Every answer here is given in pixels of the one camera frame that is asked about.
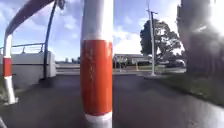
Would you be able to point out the pale thin pole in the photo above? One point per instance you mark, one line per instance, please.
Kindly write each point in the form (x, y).
(152, 50)

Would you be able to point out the tall dark hedge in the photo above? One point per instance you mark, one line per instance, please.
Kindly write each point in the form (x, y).
(200, 43)

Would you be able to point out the dark asphalt path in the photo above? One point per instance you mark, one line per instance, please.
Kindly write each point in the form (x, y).
(150, 103)

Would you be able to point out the red and white hoop barrier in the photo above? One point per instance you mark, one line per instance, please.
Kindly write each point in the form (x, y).
(96, 73)

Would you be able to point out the grass strip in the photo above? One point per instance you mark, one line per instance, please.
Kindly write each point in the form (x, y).
(196, 85)

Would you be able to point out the large dark tree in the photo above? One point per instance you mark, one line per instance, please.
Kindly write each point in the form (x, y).
(164, 40)

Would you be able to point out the low building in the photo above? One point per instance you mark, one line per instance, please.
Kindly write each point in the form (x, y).
(133, 59)

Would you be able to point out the grey asphalt road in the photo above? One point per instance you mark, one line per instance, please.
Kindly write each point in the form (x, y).
(70, 71)

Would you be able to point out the dark street light pole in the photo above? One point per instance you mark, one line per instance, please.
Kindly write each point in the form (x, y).
(46, 53)

